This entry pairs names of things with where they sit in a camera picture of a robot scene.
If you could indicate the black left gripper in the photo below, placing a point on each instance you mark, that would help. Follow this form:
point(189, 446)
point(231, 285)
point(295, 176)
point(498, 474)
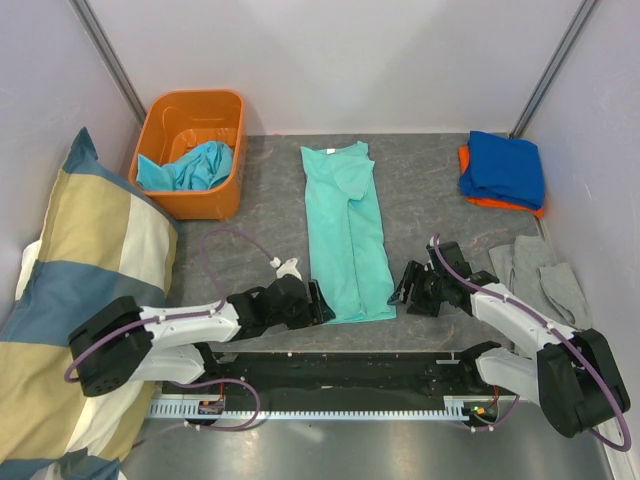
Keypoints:
point(321, 311)

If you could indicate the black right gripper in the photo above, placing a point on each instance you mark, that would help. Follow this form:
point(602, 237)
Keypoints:
point(420, 306)

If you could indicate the mint green t shirt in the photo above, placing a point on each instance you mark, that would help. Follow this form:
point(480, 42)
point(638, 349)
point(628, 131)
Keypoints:
point(345, 233)

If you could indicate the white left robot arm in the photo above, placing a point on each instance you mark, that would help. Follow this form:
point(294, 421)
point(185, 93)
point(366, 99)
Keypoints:
point(125, 342)

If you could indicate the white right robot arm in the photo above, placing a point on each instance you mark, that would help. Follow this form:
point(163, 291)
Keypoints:
point(570, 374)

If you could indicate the grey cloth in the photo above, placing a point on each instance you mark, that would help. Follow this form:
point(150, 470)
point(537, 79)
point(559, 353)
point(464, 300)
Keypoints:
point(527, 268)

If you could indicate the folded orange t shirt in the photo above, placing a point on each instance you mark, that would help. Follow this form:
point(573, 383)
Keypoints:
point(464, 161)

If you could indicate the folded blue t shirt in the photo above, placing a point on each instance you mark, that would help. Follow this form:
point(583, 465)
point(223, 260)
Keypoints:
point(503, 169)

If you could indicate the light blue t shirt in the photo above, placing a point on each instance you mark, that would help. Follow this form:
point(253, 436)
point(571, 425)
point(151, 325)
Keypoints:
point(203, 168)

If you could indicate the striped blue beige pillow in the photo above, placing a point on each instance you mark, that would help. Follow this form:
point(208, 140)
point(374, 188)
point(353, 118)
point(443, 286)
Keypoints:
point(101, 239)

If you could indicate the orange plastic basket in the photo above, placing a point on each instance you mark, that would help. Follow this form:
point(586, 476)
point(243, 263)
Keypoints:
point(208, 122)

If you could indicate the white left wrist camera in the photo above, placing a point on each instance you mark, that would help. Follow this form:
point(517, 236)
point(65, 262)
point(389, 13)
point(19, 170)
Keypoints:
point(285, 268)

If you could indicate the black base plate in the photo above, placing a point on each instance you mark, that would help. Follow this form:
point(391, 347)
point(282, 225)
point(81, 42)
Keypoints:
point(351, 381)

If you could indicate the white slotted cable duct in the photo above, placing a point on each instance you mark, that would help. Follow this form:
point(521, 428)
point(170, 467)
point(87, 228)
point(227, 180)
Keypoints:
point(187, 408)

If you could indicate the right aluminium corner post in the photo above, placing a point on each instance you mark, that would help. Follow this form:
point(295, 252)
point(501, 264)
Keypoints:
point(566, 44)

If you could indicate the aluminium corner post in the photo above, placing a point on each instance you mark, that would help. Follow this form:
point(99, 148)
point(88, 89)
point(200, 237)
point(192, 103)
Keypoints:
point(566, 44)
point(105, 49)

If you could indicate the left aluminium corner post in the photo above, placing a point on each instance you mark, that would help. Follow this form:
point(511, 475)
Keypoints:
point(105, 49)

